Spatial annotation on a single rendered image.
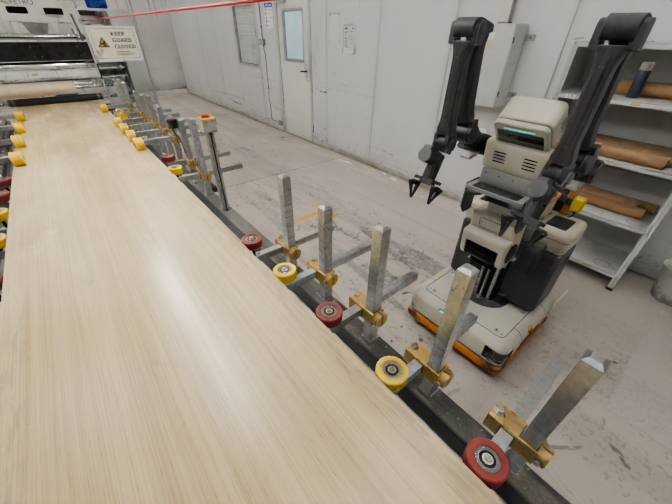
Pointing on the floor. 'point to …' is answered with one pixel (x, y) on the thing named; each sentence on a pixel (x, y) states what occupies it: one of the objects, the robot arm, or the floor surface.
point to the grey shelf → (646, 113)
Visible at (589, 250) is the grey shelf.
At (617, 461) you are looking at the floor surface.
